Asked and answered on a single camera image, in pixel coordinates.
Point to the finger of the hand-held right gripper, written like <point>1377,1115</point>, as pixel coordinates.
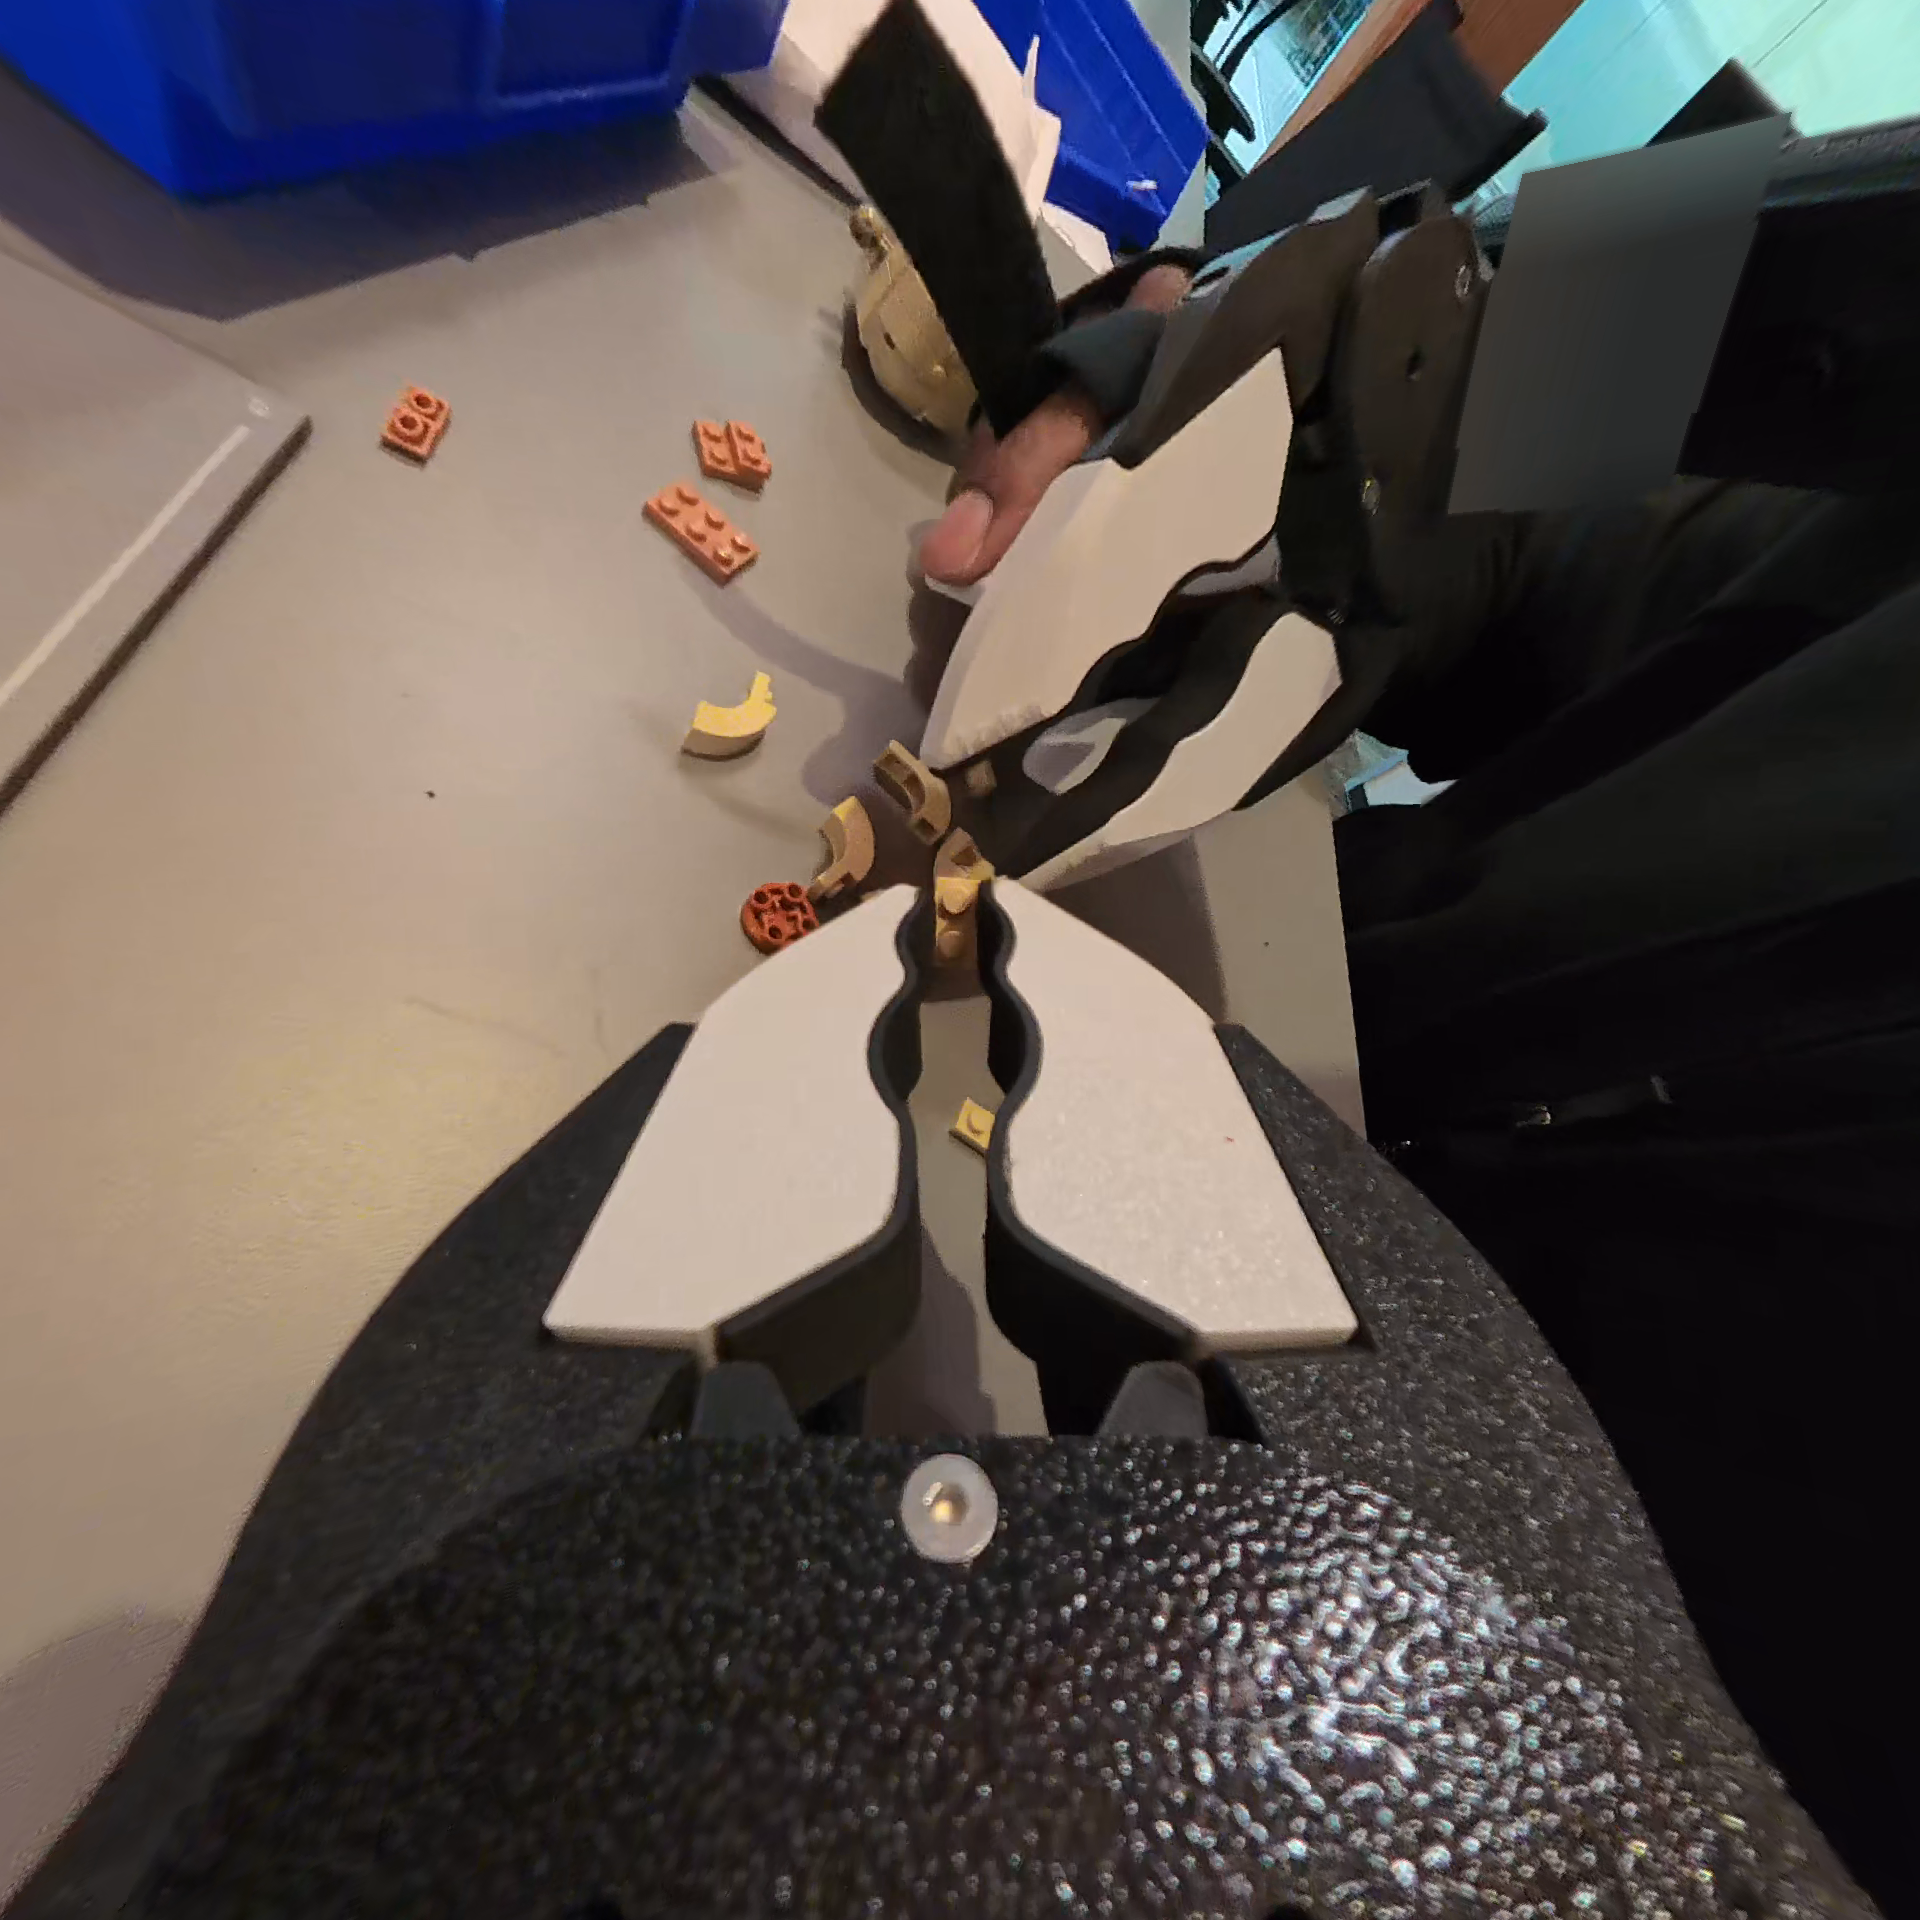
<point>1108,557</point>
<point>1229,734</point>

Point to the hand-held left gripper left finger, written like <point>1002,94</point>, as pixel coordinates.
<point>750,1172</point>

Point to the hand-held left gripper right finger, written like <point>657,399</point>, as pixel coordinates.
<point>1170,1172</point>

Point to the tan curved brick plate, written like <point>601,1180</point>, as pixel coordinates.
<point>973,1123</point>
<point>953,909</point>

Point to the blue plastic bin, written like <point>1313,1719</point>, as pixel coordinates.
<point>1125,119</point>
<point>374,90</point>

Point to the grey desk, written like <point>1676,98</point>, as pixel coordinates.
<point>374,975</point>

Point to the person's right hand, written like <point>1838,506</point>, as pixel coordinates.
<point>989,511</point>

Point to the red-brown round brick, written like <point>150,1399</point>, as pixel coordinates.
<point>776,916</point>

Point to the tan brick model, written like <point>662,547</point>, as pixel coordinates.
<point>908,330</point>

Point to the square orange brick plate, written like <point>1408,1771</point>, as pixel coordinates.
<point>732,451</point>

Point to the long orange brick plate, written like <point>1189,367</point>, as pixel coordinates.
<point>700,531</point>

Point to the tan quarter arch brick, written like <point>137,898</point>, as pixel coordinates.
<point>724,732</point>

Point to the crumpled white paper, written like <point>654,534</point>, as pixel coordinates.
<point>809,45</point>

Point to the small orange brick plate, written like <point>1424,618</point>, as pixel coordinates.
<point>416,421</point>

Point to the grey instruction booklet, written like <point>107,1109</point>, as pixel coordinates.
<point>105,495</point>

